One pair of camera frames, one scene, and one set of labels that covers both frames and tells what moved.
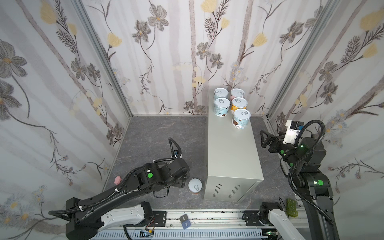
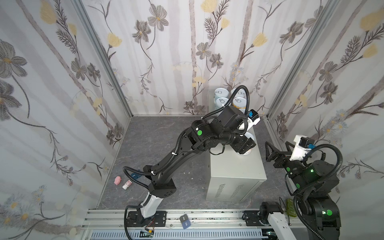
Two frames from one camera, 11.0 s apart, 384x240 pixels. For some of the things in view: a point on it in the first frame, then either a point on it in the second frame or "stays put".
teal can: [221, 107] stays put
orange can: [195, 186] -> [248, 135]
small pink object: [117, 180] stays put
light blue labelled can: [220, 92] stays put
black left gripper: [182, 178] -> [245, 144]
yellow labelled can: [238, 103] stays put
